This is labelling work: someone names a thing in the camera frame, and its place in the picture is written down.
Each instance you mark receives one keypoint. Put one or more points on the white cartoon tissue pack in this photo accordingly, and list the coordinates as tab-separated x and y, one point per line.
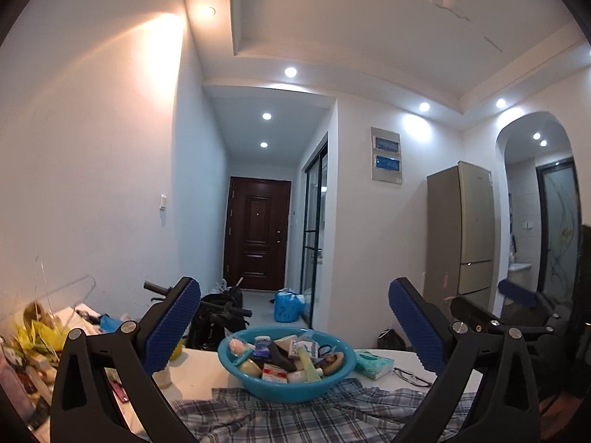
307	347

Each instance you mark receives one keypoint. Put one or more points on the orange small packet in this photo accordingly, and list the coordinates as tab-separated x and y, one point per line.
238	345

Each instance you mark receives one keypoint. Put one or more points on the black rimmed glasses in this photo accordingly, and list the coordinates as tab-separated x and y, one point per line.
411	376

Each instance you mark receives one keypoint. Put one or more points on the black framed glass door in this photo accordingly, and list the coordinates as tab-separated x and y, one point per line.
314	230

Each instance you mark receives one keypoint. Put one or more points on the green wipes pack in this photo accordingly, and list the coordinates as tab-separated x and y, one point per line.
373	363

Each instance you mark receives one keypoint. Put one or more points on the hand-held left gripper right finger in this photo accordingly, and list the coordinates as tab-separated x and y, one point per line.
418	327

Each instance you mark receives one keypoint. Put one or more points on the yellow crumpled wrapper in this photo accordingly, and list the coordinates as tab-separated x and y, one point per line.
39	337

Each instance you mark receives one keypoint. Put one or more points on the blue plastic basin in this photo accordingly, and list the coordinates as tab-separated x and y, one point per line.
272	392

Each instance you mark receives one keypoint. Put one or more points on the blue dotted small box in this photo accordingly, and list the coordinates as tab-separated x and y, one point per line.
262	347

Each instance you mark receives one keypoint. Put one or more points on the blue plastic bag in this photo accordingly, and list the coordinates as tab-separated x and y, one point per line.
288	307

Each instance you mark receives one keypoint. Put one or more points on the frosted kitchen glass door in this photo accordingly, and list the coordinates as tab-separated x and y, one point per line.
561	230

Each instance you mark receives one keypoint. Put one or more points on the blue plaid cloth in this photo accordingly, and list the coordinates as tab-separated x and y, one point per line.
286	417

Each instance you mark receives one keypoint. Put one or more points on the white small box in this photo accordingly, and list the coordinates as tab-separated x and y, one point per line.
287	340

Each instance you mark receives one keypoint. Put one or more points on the red flat case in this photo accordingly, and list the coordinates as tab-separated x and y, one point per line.
117	385

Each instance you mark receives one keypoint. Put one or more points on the yellow green round case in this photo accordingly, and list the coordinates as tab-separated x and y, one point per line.
250	368

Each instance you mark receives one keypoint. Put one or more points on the black plastic bag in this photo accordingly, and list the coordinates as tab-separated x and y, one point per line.
391	340

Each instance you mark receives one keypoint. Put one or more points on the grey electrical panel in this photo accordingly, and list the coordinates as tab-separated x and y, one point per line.
387	154

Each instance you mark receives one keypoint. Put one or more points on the black display case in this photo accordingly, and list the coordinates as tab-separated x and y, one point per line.
281	355

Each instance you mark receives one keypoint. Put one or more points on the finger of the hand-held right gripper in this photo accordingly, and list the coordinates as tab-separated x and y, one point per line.
517	291
475	311

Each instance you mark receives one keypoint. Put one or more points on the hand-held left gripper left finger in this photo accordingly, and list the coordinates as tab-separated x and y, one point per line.
168	327

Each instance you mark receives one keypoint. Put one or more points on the gold refrigerator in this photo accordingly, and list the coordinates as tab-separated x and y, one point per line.
461	230

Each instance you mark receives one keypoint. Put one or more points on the white ceiling fan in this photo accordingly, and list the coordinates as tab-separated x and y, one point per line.
443	1

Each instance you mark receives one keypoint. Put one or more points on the green tube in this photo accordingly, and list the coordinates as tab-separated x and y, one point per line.
308	365

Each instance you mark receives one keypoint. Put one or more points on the clear acrylic stand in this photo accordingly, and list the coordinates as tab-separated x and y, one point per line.
69	286

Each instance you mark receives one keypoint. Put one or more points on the white cup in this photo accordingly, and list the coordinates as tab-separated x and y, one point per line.
161	378

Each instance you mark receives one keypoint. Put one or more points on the red and white box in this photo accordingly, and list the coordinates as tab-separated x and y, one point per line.
274	373

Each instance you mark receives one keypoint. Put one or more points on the brown entrance door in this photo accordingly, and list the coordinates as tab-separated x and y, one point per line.
256	235

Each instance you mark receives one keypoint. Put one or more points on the white plastic bottle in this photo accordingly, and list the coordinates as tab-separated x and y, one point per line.
297	377

